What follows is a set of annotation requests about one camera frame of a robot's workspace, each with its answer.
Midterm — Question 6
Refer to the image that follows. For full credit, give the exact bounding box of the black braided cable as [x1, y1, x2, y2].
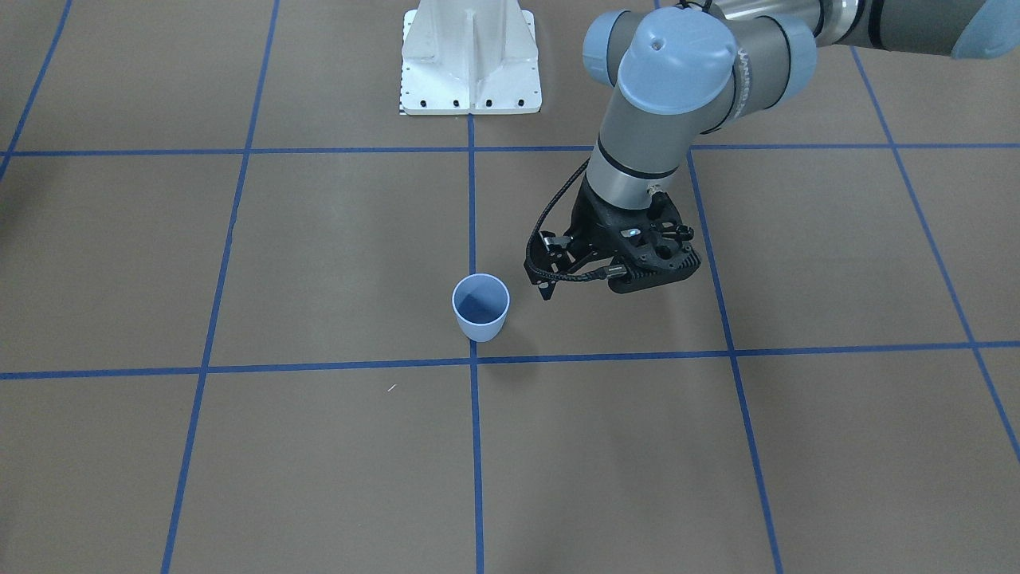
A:
[524, 158, 626, 285]

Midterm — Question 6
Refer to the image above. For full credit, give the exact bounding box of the light blue plastic cup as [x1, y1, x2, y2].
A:
[451, 273, 511, 343]

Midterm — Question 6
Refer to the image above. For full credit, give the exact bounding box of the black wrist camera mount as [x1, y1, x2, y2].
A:
[608, 221, 702, 294]

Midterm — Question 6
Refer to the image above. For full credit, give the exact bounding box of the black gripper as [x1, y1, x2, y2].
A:
[531, 179, 684, 301]

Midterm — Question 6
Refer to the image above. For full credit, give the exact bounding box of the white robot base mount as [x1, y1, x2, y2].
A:
[398, 1, 543, 116]

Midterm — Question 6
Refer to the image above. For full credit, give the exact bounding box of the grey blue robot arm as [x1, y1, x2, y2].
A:
[524, 1, 1018, 300]

